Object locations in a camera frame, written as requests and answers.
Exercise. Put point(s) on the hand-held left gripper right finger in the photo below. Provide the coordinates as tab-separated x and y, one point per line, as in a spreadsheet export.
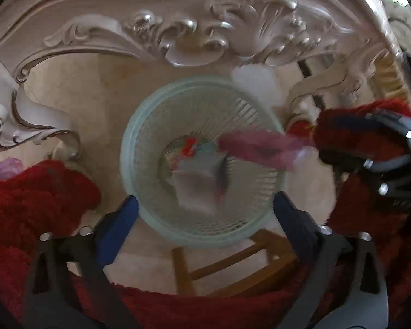
287	212

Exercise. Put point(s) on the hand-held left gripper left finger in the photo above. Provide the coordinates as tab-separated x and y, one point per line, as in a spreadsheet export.
118	226

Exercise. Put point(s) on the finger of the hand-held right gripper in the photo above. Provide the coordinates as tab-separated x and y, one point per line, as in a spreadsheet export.
346	162
390	120

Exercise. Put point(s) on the pink plastic wrapper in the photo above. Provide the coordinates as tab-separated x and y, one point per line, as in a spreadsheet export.
260	145

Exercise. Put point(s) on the light green mesh wastebasket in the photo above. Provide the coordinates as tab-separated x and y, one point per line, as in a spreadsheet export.
150	116

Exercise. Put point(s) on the wooden stool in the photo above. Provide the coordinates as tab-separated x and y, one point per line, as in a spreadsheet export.
185	274

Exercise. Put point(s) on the white red snack packet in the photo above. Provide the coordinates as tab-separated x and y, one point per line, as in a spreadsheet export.
195	192

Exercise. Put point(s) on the small red wrapper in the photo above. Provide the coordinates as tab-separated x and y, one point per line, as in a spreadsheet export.
190	145

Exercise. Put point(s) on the purple cloth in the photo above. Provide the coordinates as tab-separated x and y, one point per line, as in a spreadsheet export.
3	169

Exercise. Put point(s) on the ornate cream carved table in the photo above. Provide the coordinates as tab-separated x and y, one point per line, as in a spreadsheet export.
123	7

